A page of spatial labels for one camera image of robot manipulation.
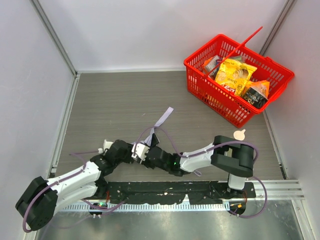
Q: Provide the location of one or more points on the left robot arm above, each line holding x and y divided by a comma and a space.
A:
43, 198

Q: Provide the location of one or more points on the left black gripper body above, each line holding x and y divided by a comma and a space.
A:
110, 151

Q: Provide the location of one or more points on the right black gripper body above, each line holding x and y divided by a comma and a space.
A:
149, 155

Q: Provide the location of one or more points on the yellow chips bag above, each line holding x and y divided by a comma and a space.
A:
233, 75

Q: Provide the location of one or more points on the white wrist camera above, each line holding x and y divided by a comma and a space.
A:
105, 146
139, 152

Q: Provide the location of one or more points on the pale yellow bottle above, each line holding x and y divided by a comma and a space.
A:
239, 135

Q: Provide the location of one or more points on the lavender folding umbrella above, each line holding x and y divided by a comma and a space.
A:
157, 125

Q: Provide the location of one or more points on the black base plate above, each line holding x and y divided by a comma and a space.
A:
172, 192

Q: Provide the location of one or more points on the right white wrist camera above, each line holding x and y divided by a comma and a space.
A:
139, 152

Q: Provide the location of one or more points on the orange snack packet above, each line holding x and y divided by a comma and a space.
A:
209, 65

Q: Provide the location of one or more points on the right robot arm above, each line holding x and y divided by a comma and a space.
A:
233, 156

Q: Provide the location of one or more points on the slotted cable duct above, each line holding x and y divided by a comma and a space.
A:
185, 206

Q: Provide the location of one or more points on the red plastic shopping basket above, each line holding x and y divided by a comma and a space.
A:
233, 108

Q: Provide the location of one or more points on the black and orange snack bag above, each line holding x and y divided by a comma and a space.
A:
256, 93

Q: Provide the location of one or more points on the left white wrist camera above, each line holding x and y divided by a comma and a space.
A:
105, 146

